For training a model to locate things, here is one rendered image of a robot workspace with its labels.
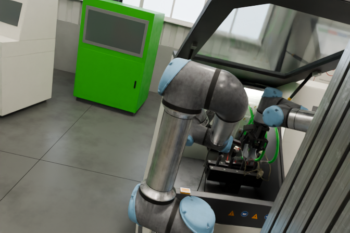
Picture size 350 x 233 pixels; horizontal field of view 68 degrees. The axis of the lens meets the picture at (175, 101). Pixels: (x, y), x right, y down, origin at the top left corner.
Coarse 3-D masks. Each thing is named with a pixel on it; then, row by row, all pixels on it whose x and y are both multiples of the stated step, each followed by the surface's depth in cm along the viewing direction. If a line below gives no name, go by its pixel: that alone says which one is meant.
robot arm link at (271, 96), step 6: (264, 90) 109; (270, 90) 106; (276, 90) 107; (264, 96) 108; (270, 96) 106; (276, 96) 105; (264, 102) 108; (270, 102) 106; (276, 102) 105; (258, 108) 111; (264, 108) 108
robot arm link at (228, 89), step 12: (228, 72) 68; (216, 84) 65; (228, 84) 65; (240, 84) 68; (216, 96) 65; (228, 96) 65; (240, 96) 67; (216, 108) 68; (228, 108) 67; (240, 108) 69; (216, 120) 82; (228, 120) 73; (240, 120) 75; (216, 132) 88; (228, 132) 85; (204, 144) 103; (216, 144) 98; (228, 144) 101
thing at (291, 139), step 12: (288, 84) 161; (312, 84) 162; (324, 84) 174; (288, 96) 159; (300, 96) 154; (312, 96) 155; (288, 132) 156; (300, 132) 157; (288, 144) 157; (300, 144) 158; (288, 156) 158; (288, 168) 160
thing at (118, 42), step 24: (96, 0) 366; (96, 24) 376; (120, 24) 371; (144, 24) 366; (96, 48) 388; (120, 48) 382; (144, 48) 378; (96, 72) 400; (120, 72) 394; (144, 72) 398; (96, 96) 413; (120, 96) 407; (144, 96) 453
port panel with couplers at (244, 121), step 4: (248, 100) 174; (252, 100) 174; (256, 100) 174; (248, 104) 175; (252, 104) 175; (256, 104) 175; (252, 108) 176; (256, 108) 173; (248, 112) 177; (244, 116) 178; (248, 116) 178; (244, 120) 176; (248, 120) 179; (240, 124) 180; (244, 124) 180; (240, 128) 181; (236, 132) 182; (240, 132) 180; (236, 136) 183
